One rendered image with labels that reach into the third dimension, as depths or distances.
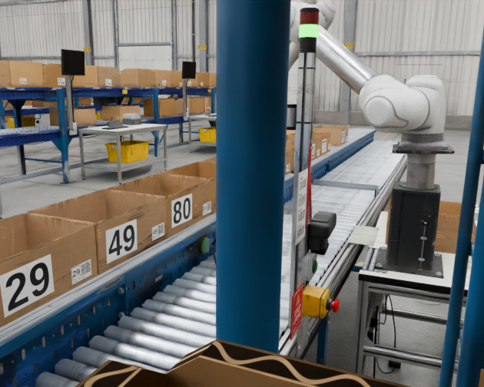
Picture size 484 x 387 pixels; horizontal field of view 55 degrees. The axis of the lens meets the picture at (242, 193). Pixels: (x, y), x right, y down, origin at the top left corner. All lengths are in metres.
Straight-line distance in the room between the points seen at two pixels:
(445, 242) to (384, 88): 0.83
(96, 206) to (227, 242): 1.75
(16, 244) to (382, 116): 1.28
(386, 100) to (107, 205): 1.13
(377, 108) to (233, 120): 1.53
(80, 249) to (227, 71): 1.30
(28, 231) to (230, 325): 1.51
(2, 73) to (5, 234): 5.58
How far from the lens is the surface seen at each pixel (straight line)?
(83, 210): 1.87
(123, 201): 1.90
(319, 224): 1.37
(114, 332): 1.50
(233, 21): 0.17
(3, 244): 1.64
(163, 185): 2.25
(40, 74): 7.57
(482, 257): 0.64
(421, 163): 1.94
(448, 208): 2.83
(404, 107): 1.70
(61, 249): 1.39
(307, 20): 1.30
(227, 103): 0.17
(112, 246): 1.56
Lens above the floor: 1.47
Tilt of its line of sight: 13 degrees down
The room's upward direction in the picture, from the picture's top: 1 degrees clockwise
